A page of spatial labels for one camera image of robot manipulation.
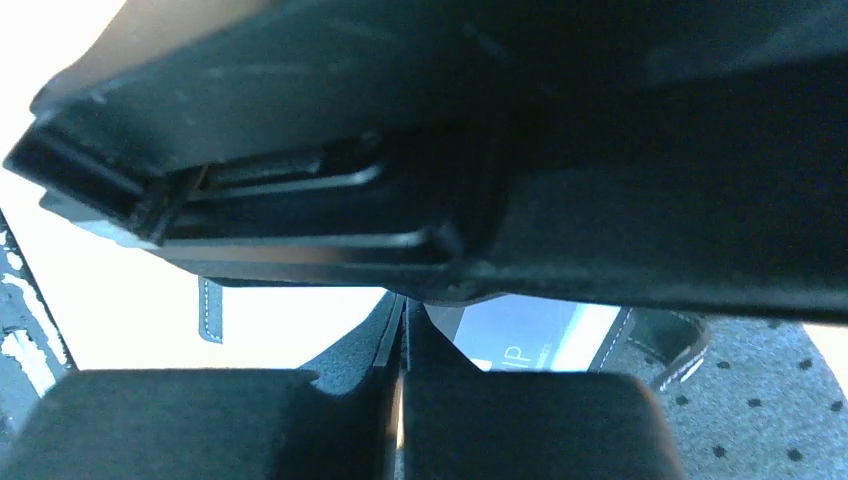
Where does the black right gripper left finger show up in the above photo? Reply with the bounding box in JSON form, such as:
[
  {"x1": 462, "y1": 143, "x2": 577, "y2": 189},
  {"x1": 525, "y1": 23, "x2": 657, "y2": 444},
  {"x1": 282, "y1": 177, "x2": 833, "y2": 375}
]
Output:
[{"x1": 1, "y1": 293, "x2": 405, "y2": 479}]

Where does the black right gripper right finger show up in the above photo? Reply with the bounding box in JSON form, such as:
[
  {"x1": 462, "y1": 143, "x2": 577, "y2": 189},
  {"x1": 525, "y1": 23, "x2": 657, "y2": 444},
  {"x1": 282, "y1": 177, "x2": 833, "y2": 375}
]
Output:
[{"x1": 403, "y1": 301, "x2": 685, "y2": 479}]

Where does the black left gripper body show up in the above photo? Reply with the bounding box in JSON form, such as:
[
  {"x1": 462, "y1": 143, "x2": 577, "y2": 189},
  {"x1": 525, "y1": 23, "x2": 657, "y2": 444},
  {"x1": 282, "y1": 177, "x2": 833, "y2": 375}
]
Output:
[{"x1": 4, "y1": 1, "x2": 847, "y2": 323}]

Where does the black credit card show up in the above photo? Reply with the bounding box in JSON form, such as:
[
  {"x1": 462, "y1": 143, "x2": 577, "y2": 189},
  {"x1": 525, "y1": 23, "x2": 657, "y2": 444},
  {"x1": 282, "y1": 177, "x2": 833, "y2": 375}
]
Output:
[{"x1": 425, "y1": 295, "x2": 630, "y2": 372}]

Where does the black card holder wallet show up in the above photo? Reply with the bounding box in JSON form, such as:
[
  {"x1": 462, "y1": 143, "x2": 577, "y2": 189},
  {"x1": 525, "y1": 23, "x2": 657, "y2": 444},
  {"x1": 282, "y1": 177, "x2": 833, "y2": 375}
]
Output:
[{"x1": 198, "y1": 278, "x2": 712, "y2": 391}]

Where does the dark grey dotted cloth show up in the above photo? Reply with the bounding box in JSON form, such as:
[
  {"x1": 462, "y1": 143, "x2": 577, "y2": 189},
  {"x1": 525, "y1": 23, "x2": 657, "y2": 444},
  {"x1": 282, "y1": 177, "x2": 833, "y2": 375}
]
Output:
[{"x1": 662, "y1": 318, "x2": 847, "y2": 479}]

